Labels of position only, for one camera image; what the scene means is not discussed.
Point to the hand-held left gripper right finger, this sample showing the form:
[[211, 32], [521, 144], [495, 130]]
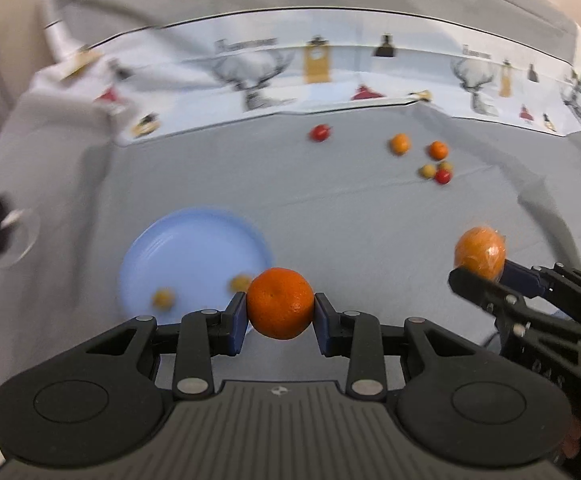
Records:
[[322, 325]]

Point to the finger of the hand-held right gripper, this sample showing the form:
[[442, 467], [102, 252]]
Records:
[[520, 276], [475, 287]]

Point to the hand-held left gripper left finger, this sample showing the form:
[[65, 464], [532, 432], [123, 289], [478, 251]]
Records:
[[240, 322]]

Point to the plastic-wrapped orange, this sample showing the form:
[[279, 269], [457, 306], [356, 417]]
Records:
[[479, 252]]

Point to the large orange tangerine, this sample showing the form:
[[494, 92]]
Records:
[[280, 305]]

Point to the blue plate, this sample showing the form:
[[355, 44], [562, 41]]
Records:
[[195, 250]]

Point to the small orange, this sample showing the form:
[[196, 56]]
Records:
[[438, 150], [400, 144]]

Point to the small yellow fruit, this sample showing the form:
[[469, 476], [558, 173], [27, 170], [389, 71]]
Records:
[[163, 299], [240, 282]]

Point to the small red fruit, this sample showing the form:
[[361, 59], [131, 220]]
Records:
[[443, 177]]

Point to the small yellow-green fruit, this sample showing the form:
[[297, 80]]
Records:
[[446, 165], [427, 171]]

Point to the small red tomato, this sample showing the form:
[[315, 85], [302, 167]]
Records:
[[320, 133]]

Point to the white deer printed cloth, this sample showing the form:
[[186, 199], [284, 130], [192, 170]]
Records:
[[270, 80]]

